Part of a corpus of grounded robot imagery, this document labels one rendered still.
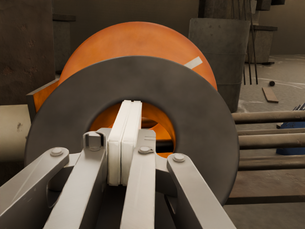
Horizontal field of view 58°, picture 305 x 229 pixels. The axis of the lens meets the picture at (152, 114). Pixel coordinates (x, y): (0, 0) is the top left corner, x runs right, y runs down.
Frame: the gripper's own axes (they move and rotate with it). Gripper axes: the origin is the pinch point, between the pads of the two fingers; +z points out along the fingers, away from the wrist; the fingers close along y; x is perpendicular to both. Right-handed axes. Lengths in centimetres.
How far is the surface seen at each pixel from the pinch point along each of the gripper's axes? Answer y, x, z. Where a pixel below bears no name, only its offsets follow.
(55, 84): -7.7, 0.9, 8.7
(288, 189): 14.4, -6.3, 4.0
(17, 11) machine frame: -19.1, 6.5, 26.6
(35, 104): -7.6, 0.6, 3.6
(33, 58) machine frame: -17.7, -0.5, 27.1
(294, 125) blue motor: 89, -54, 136
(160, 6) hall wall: 12, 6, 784
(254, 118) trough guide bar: 12.3, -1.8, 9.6
